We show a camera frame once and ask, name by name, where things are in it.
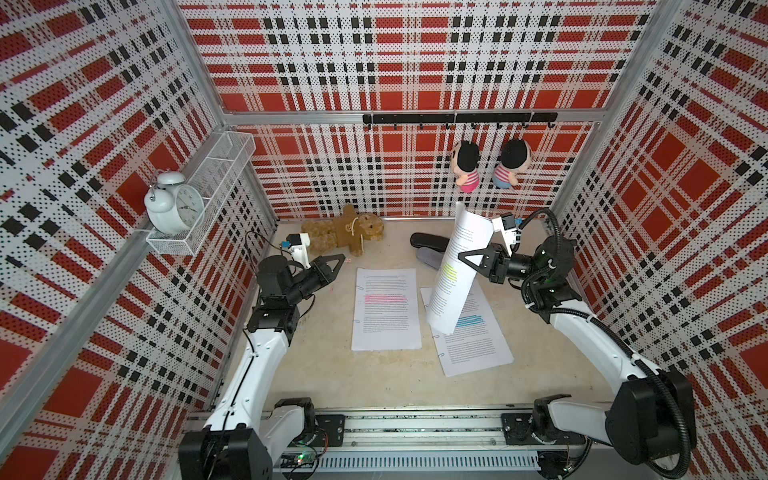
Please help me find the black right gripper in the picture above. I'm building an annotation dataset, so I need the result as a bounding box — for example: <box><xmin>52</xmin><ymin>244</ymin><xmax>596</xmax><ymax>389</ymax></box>
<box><xmin>459</xmin><ymin>244</ymin><xmax>546</xmax><ymax>285</ymax></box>

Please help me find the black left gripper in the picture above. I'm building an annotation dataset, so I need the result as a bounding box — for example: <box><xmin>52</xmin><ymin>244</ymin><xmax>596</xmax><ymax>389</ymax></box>
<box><xmin>284</xmin><ymin>254</ymin><xmax>344</xmax><ymax>305</ymax></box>

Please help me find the document with yellow highlight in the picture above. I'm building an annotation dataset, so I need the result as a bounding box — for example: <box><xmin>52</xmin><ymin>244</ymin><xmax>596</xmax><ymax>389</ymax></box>
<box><xmin>426</xmin><ymin>202</ymin><xmax>494</xmax><ymax>335</ymax></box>

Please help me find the document with pink highlight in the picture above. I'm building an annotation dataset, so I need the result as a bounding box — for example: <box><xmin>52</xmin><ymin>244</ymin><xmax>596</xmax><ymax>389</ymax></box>
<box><xmin>351</xmin><ymin>268</ymin><xmax>422</xmax><ymax>352</ymax></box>

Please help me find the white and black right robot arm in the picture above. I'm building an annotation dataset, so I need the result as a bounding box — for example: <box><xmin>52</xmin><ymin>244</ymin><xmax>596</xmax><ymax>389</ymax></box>
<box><xmin>454</xmin><ymin>234</ymin><xmax>696</xmax><ymax>479</ymax></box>

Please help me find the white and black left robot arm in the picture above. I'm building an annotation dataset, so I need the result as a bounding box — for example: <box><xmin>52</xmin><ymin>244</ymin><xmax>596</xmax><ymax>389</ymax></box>
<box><xmin>178</xmin><ymin>254</ymin><xmax>346</xmax><ymax>479</ymax></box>

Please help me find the brown teddy bear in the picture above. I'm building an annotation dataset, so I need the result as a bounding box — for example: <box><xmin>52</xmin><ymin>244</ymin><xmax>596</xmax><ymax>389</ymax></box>
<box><xmin>301</xmin><ymin>204</ymin><xmax>384</xmax><ymax>257</ymax></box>

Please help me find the grey glasses case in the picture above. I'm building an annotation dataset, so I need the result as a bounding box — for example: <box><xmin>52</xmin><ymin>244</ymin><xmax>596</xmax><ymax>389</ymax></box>
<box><xmin>416</xmin><ymin>247</ymin><xmax>444</xmax><ymax>270</ymax></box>

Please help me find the black glasses case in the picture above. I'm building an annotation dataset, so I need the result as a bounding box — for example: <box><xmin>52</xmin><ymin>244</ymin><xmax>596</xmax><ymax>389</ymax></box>
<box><xmin>409</xmin><ymin>232</ymin><xmax>450</xmax><ymax>253</ymax></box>

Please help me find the document with blue highlight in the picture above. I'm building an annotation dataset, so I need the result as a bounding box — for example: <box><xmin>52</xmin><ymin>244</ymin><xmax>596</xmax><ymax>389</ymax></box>
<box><xmin>431</xmin><ymin>280</ymin><xmax>514</xmax><ymax>377</ymax></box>

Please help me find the doll with pink striped shirt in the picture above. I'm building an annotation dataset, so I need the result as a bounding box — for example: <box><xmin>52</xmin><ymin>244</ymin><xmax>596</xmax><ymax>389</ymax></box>
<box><xmin>450</xmin><ymin>140</ymin><xmax>480</xmax><ymax>194</ymax></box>

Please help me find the doll with blue trousers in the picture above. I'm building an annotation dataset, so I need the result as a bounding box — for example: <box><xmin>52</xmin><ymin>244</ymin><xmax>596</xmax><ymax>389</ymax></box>
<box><xmin>492</xmin><ymin>139</ymin><xmax>531</xmax><ymax>189</ymax></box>

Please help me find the white alarm clock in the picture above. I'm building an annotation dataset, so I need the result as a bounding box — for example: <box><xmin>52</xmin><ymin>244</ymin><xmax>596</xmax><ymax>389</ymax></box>
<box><xmin>144</xmin><ymin>171</ymin><xmax>205</xmax><ymax>235</ymax></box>

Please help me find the green circuit board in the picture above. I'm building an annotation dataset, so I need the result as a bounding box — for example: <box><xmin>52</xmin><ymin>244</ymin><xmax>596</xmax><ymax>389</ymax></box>
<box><xmin>280</xmin><ymin>449</ymin><xmax>318</xmax><ymax>471</ymax></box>

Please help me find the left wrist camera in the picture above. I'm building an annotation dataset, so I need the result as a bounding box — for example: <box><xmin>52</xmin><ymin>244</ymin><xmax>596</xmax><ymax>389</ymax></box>
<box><xmin>281</xmin><ymin>232</ymin><xmax>311</xmax><ymax>269</ymax></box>

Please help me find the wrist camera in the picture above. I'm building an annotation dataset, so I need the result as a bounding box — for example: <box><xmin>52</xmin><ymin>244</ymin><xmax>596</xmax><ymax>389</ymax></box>
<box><xmin>281</xmin><ymin>232</ymin><xmax>311</xmax><ymax>269</ymax></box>
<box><xmin>491</xmin><ymin>214</ymin><xmax>523</xmax><ymax>256</ymax></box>

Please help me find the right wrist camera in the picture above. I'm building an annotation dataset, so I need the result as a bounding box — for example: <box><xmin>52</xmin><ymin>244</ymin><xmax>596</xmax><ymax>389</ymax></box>
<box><xmin>491</xmin><ymin>214</ymin><xmax>523</xmax><ymax>256</ymax></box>

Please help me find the white wire mesh shelf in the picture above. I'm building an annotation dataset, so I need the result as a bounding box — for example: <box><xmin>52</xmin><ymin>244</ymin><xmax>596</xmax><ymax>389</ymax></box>
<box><xmin>146</xmin><ymin>131</ymin><xmax>255</xmax><ymax>256</ymax></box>

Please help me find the black hook rail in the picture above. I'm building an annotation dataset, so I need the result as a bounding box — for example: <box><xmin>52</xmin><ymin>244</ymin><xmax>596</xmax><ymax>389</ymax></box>
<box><xmin>362</xmin><ymin>112</ymin><xmax>559</xmax><ymax>126</ymax></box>

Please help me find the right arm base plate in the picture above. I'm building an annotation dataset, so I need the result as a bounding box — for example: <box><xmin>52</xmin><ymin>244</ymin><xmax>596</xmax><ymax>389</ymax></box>
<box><xmin>501</xmin><ymin>410</ymin><xmax>586</xmax><ymax>447</ymax></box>

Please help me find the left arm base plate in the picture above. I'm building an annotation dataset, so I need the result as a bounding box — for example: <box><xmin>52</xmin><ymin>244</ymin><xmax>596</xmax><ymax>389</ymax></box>
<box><xmin>302</xmin><ymin>414</ymin><xmax>347</xmax><ymax>450</ymax></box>

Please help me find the aluminium front rail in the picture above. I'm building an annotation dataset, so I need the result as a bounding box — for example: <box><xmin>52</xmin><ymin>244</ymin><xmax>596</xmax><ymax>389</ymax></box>
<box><xmin>173</xmin><ymin>407</ymin><xmax>679</xmax><ymax>475</ymax></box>

